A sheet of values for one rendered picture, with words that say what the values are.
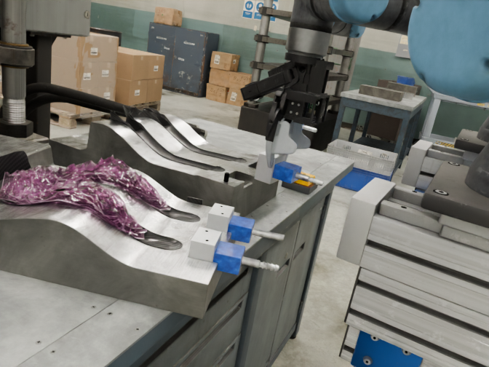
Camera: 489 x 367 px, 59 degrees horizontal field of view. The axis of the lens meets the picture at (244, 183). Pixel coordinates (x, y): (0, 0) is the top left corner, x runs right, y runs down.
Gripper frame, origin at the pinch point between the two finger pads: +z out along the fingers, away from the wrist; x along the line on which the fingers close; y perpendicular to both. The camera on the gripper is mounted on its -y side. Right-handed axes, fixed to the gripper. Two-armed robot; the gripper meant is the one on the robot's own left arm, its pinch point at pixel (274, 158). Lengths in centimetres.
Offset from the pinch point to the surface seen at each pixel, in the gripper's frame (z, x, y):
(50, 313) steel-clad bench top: 15.1, -45.4, -6.1
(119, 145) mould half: 5.2, -8.4, -33.0
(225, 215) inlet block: 6.9, -17.7, 1.0
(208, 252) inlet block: 8.1, -28.3, 5.2
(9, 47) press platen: -9, -4, -79
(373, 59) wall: -21, 634, -148
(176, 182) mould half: 9.1, -7.2, -17.6
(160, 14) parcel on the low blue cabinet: -34, 553, -513
